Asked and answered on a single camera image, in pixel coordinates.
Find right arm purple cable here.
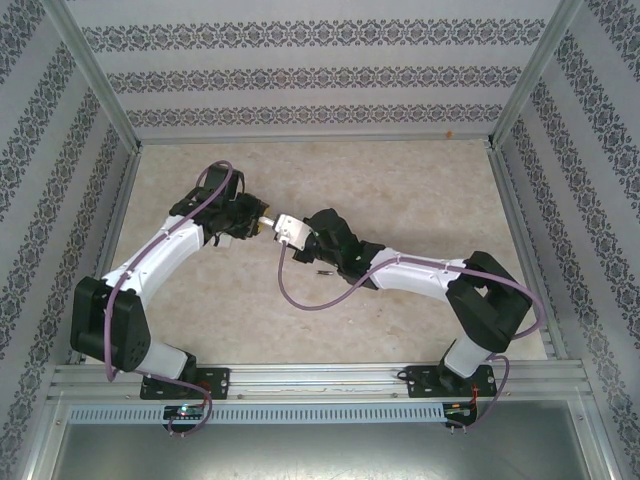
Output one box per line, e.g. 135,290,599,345
277,242,546,434

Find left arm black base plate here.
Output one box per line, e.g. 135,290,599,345
139,367,232,401

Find grey slotted cable duct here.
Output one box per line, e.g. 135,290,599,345
67,403,446,424

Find grey metal sheet panel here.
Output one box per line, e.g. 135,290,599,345
49,422,609,480

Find aluminium back rail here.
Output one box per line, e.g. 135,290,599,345
137,134,494,146

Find aluminium frame post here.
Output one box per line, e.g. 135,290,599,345
48,0,145,154
487,0,587,151

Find aluminium mounting rail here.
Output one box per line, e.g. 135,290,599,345
47,362,587,401

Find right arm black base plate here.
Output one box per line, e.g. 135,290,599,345
406,364,499,400

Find aluminium side rail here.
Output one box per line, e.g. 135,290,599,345
487,143,570,360
68,147,145,365

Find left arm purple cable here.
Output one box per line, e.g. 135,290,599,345
103,159,247,436

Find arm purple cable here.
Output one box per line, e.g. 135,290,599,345
103,159,247,436
277,242,546,434

